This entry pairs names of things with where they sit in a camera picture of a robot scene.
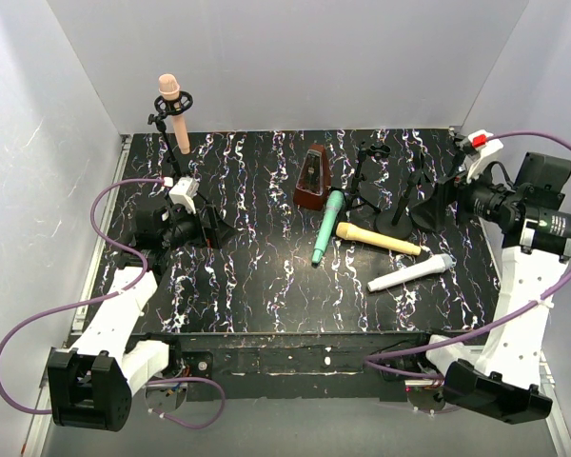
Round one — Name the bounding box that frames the black round-base mic stand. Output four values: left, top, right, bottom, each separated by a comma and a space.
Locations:
374, 152, 430, 240

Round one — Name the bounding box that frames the yellow microphone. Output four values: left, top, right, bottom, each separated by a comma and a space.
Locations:
336, 222, 422, 255

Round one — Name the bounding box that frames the black tripod shock-mount stand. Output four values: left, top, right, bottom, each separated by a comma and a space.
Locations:
148, 93, 193, 180

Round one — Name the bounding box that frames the pink microphone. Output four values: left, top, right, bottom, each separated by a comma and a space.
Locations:
158, 73, 191, 155

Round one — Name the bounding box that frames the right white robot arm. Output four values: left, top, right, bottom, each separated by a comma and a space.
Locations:
411, 152, 571, 425

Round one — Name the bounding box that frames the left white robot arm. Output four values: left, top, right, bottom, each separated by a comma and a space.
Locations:
48, 204, 236, 431

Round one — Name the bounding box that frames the tall black clip stand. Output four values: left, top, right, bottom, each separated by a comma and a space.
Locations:
446, 133, 475, 194

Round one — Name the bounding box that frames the small black tripod clip stand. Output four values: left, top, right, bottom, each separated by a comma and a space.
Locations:
343, 141, 391, 214

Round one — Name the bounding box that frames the white microphone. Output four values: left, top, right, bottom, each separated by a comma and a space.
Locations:
367, 254, 454, 292

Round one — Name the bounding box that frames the teal microphone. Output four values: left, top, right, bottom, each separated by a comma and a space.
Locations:
311, 190, 345, 266

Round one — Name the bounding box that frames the brown metronome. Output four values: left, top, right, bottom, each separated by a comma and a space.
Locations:
293, 144, 330, 211

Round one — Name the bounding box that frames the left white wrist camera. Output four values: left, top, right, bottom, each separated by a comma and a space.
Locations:
164, 176, 199, 215

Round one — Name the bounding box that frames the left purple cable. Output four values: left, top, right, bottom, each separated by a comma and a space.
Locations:
0, 177, 226, 428

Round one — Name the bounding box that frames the purple cable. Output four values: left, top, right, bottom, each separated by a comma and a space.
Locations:
0, 177, 226, 428
364, 131, 571, 377

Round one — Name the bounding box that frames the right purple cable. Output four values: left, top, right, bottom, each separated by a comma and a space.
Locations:
364, 131, 571, 377

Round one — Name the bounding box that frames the black front mounting rail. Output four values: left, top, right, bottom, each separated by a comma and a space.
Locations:
126, 331, 429, 402

